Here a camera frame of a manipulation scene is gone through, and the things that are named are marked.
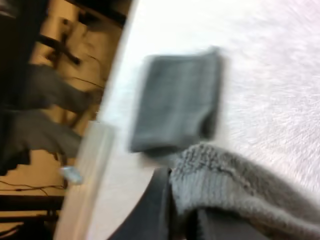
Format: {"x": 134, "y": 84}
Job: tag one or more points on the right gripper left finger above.
{"x": 155, "y": 210}

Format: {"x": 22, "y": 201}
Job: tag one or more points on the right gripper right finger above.
{"x": 225, "y": 228}

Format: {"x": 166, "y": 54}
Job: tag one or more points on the grey-green towel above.
{"x": 175, "y": 100}
{"x": 225, "y": 180}

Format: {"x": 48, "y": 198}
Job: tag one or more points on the person's legs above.
{"x": 47, "y": 100}

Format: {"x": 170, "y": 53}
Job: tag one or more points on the folded grey-green towel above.
{"x": 175, "y": 100}

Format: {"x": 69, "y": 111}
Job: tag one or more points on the blue clip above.
{"x": 71, "y": 175}

